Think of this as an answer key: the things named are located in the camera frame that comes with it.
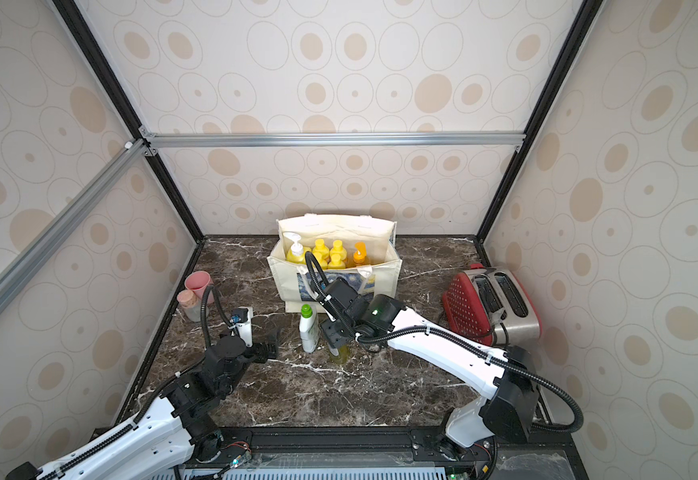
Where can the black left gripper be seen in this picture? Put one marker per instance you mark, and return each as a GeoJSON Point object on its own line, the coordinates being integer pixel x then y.
{"type": "Point", "coordinates": [265, 353]}

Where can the green bottle red cap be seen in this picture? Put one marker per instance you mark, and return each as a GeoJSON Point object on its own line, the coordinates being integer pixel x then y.
{"type": "Point", "coordinates": [339, 355]}

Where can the amber pump soap bottle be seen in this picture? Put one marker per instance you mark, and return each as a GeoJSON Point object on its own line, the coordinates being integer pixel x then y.
{"type": "Point", "coordinates": [360, 255]}

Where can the orange soap bottle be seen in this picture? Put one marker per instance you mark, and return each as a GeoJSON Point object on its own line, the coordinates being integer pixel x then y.
{"type": "Point", "coordinates": [320, 249]}
{"type": "Point", "coordinates": [323, 263]}
{"type": "Point", "coordinates": [337, 262]}
{"type": "Point", "coordinates": [339, 249]}

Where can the cream Starry Night tote bag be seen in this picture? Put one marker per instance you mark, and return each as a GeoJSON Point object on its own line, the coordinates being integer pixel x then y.
{"type": "Point", "coordinates": [293, 281]}

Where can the orange soap bottle back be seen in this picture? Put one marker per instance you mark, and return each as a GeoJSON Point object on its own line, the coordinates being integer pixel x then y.
{"type": "Point", "coordinates": [320, 249]}

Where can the large yellow pump soap bottle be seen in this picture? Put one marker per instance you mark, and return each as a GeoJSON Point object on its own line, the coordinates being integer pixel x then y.
{"type": "Point", "coordinates": [297, 251]}

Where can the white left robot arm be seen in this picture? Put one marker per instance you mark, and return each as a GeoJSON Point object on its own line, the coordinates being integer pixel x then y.
{"type": "Point", "coordinates": [174, 424]}

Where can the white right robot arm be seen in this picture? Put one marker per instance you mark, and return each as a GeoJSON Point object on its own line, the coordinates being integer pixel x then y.
{"type": "Point", "coordinates": [506, 400]}

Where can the white bottle green cap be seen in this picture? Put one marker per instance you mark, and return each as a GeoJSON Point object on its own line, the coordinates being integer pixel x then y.
{"type": "Point", "coordinates": [309, 328]}

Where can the pink plastic cup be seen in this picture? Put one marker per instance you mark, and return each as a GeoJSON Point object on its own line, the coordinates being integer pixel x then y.
{"type": "Point", "coordinates": [198, 282]}

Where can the red polka dot toaster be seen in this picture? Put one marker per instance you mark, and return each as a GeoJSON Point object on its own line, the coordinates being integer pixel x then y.
{"type": "Point", "coordinates": [490, 306]}

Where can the silver aluminium crossbar back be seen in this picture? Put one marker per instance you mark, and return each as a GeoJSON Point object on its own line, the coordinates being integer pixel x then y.
{"type": "Point", "coordinates": [361, 139]}

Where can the silver aluminium crossbar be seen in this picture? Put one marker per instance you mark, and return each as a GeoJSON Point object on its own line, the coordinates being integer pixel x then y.
{"type": "Point", "coordinates": [26, 265]}
{"type": "Point", "coordinates": [361, 139]}

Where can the silver aluminium crossbar left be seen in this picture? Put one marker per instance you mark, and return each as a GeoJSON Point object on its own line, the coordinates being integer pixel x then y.
{"type": "Point", "coordinates": [26, 265]}

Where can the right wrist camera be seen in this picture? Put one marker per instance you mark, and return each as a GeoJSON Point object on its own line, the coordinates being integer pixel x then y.
{"type": "Point", "coordinates": [332, 305]}

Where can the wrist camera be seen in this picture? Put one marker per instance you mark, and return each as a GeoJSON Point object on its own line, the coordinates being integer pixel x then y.
{"type": "Point", "coordinates": [332, 305]}
{"type": "Point", "coordinates": [241, 319]}

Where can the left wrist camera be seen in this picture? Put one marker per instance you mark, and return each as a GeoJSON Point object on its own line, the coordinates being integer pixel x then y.
{"type": "Point", "coordinates": [241, 319]}

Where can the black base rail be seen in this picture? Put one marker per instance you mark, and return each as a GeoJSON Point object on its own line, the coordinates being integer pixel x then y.
{"type": "Point", "coordinates": [318, 449]}

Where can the black corner frame post right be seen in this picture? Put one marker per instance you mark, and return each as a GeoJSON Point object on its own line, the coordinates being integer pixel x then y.
{"type": "Point", "coordinates": [573, 42]}

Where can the black corner frame post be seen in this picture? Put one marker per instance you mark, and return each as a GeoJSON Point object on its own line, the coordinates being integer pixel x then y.
{"type": "Point", "coordinates": [573, 42]}
{"type": "Point", "coordinates": [72, 17]}

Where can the black corner frame post left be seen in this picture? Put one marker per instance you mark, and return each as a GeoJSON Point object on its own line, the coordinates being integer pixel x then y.
{"type": "Point", "coordinates": [72, 17]}

